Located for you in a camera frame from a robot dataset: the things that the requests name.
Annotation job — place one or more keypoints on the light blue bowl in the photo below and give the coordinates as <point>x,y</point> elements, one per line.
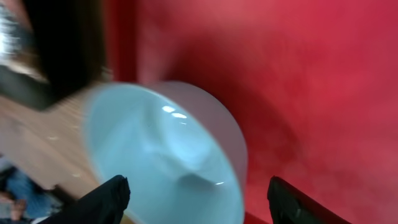
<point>182,151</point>

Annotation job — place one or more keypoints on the red plastic tray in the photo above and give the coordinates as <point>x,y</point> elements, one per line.
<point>312,84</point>

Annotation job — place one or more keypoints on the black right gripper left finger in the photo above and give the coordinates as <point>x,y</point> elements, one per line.
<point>103,205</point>

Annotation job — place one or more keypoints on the black waste tray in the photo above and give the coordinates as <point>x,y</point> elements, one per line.
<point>50,49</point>

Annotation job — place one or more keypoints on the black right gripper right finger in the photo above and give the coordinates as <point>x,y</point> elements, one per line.
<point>288,205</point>

